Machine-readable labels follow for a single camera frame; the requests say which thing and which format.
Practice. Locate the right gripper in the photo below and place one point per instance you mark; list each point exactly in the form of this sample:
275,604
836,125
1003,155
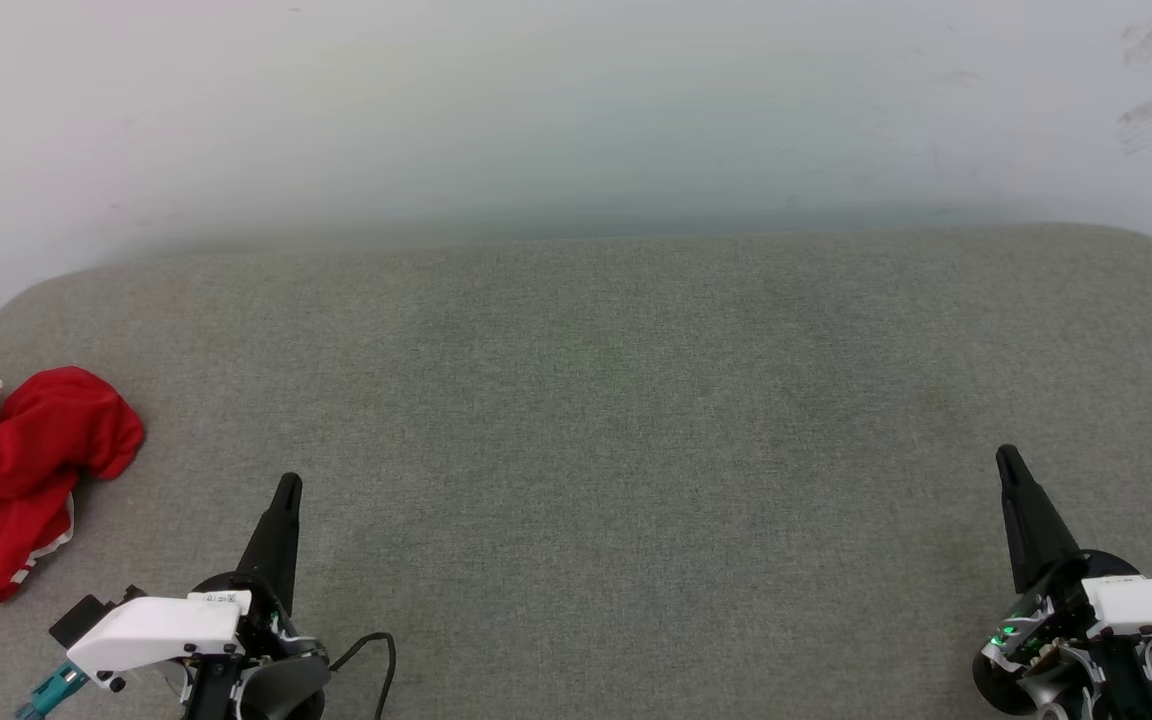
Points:
1026,650

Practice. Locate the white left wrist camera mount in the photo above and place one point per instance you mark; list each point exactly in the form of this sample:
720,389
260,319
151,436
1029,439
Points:
156,630

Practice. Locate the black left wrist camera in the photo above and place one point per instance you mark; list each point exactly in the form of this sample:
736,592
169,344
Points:
86,615

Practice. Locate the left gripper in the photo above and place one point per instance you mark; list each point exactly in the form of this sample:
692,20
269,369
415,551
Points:
276,680

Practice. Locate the red and white jersey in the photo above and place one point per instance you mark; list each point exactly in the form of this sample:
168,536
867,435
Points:
16,470

